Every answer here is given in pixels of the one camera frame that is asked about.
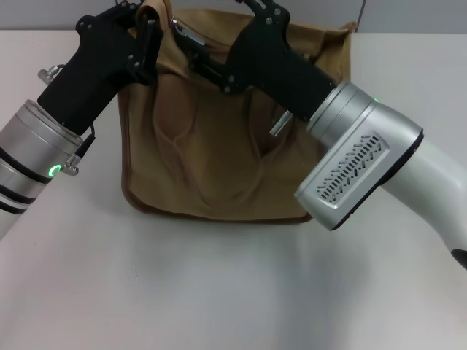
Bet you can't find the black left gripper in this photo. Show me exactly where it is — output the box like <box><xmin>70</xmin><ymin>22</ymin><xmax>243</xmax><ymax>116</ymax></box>
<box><xmin>36</xmin><ymin>0</ymin><xmax>165</xmax><ymax>135</ymax></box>

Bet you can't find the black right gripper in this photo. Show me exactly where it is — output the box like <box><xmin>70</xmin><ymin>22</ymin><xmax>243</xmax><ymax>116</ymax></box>
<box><xmin>174</xmin><ymin>0</ymin><xmax>337</xmax><ymax>122</ymax></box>

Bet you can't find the silver metal zipper pull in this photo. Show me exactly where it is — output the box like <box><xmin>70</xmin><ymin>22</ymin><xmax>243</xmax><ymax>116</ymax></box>
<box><xmin>169</xmin><ymin>17</ymin><xmax>206</xmax><ymax>47</ymax></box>

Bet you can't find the khaki canvas food bag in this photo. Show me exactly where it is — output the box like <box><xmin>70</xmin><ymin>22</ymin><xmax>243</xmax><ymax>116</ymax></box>
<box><xmin>117</xmin><ymin>0</ymin><xmax>357</xmax><ymax>222</ymax></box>

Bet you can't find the right gripper cable with plugs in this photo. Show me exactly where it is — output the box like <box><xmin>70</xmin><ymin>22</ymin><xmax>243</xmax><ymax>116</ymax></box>
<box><xmin>269</xmin><ymin>110</ymin><xmax>294</xmax><ymax>136</ymax></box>

